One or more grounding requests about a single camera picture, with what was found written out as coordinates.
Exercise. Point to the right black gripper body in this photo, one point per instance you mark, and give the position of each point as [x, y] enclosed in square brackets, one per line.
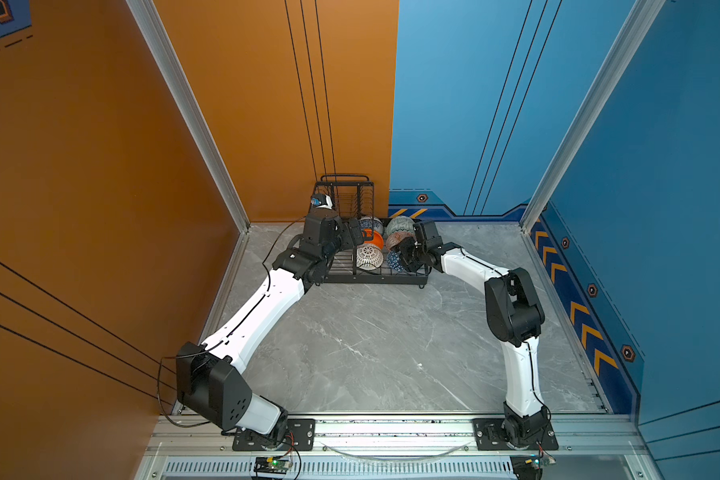
[412, 256]

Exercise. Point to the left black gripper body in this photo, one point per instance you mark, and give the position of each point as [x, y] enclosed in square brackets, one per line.
[341, 241]

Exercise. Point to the dark blue patterned bowl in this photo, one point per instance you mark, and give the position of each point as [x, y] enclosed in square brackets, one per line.
[394, 261]

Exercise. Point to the green patterned bowl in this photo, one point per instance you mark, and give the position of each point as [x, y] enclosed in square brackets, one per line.
[399, 223]

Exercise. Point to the blue floral bowl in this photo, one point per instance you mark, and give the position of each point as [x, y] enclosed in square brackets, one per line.
[372, 223]

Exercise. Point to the white brown striped bowl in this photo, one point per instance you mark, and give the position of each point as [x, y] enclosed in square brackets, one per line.
[369, 257]

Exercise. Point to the black wire dish rack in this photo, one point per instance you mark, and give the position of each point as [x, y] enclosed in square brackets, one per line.
[353, 197]

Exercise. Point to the plain orange bowl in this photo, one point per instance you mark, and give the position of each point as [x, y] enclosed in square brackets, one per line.
[372, 238]

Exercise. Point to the red orange patterned bowl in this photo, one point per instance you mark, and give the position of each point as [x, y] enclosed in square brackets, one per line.
[395, 238]

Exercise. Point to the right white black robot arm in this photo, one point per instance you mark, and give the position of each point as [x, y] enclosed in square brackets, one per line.
[514, 315]

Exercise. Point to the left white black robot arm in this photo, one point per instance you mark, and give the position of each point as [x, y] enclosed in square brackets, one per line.
[209, 375]

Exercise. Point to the left green circuit board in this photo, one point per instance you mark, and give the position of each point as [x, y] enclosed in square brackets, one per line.
[271, 467]

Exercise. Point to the green circuit board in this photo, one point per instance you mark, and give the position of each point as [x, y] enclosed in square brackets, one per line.
[540, 461]
[271, 467]

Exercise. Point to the right green circuit board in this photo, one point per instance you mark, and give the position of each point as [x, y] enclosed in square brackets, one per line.
[540, 461]

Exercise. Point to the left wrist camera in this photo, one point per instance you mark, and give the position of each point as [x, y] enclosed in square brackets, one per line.
[321, 234]

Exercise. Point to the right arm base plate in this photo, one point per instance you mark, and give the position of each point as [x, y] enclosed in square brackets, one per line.
[500, 434]

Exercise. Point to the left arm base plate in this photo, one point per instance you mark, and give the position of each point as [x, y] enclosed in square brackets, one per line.
[298, 433]

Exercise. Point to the aluminium front rail frame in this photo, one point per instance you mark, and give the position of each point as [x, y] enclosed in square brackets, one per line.
[405, 446]

